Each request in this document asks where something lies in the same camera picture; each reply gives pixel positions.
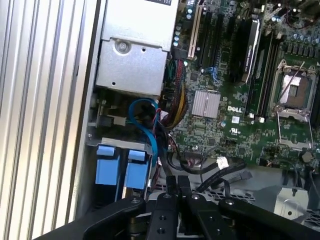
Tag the black open PC case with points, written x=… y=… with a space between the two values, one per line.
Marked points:
x=83 y=130

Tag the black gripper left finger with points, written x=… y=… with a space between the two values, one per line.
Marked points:
x=162 y=217

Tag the metal disk bay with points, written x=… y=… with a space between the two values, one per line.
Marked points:
x=125 y=142

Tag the black expansion slot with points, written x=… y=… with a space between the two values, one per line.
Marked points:
x=218 y=40
x=207 y=37

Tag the black graphics card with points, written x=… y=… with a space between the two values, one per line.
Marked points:
x=243 y=50

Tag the silver power supply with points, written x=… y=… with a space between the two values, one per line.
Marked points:
x=130 y=67

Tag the green motherboard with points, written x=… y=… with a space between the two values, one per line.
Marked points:
x=237 y=140

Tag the metal socket cover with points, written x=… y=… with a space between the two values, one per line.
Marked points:
x=293 y=114

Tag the white expansion slot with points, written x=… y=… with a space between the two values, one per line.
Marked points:
x=195 y=32

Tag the blue SATA port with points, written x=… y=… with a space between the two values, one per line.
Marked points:
x=213 y=72

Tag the black RAM slot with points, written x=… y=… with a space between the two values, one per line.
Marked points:
x=266 y=82

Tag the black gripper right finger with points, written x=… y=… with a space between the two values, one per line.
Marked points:
x=207 y=220

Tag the green RAM stick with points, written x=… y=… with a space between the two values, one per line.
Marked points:
x=257 y=72

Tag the CPU socket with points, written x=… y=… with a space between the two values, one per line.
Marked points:
x=300 y=90

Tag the grey metal drive cage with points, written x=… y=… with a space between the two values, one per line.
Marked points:
x=290 y=202

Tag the hard disk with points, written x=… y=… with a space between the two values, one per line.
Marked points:
x=136 y=172

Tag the silver chipset heatsink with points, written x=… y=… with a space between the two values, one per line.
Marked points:
x=200 y=105

